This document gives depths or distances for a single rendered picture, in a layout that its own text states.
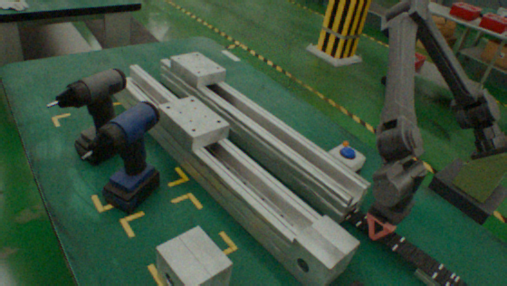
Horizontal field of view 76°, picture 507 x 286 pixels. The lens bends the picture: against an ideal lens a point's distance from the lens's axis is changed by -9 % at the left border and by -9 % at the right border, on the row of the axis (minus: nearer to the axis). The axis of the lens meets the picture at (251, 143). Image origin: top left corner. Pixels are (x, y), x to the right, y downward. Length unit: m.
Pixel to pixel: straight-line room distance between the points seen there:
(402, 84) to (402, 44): 0.12
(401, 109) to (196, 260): 0.49
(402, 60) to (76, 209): 0.79
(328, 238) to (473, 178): 0.61
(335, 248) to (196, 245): 0.26
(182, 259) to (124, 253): 0.17
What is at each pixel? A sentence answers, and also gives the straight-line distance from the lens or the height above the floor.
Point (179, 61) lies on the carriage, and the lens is 1.18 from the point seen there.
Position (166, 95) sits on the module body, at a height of 0.86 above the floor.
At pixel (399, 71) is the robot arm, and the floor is 1.13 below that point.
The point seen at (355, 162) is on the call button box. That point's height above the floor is 0.84.
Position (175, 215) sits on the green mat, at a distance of 0.81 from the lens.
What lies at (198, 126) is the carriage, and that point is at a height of 0.90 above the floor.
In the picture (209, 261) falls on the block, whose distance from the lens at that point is 0.62.
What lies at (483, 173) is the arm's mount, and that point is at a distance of 1.17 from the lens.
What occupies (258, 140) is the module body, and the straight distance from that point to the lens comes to 0.95.
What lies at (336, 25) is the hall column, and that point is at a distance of 4.05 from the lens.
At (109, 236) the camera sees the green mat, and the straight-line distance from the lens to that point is 0.78.
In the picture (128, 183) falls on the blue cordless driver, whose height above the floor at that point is 0.85.
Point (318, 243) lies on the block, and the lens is 0.69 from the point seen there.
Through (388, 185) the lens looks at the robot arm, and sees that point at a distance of 0.69.
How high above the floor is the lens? 1.38
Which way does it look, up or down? 35 degrees down
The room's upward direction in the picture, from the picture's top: 11 degrees clockwise
